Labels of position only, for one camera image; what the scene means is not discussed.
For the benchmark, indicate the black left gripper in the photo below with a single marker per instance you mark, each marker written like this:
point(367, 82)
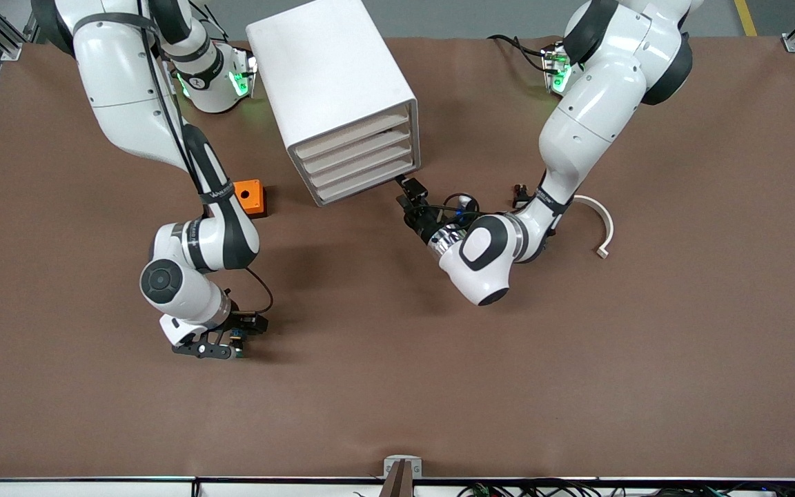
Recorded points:
point(422, 223)

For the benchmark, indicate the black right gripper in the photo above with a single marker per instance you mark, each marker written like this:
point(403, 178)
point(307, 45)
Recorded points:
point(241, 322)

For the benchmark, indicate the green mushroom push button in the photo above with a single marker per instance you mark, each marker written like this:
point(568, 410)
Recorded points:
point(236, 342)

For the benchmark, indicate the white plastic drawer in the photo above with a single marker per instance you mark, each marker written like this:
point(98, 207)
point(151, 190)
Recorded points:
point(363, 166)
point(370, 179)
point(352, 137)
point(352, 152)

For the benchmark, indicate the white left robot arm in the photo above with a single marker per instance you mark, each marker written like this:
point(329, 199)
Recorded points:
point(597, 103)

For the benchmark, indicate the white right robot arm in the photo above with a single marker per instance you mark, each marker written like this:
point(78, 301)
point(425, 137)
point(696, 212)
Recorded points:
point(121, 90)

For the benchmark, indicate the white drawer cabinet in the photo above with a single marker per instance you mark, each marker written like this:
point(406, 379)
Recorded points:
point(328, 69)

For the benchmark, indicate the orange box with hole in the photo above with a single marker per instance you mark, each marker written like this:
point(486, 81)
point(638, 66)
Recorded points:
point(252, 197)

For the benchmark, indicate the brown table mat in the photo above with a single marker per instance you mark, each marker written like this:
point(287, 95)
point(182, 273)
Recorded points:
point(397, 379)

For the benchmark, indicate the black switch white face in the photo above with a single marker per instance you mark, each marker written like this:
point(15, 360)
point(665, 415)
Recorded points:
point(523, 199)

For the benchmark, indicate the white curved bracket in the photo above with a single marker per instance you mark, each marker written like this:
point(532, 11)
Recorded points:
point(609, 224)

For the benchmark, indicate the white table edge rail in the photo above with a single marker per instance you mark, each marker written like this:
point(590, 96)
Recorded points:
point(94, 489)

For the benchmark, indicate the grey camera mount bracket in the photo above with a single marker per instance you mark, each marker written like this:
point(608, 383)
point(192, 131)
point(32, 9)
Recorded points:
point(402, 469)

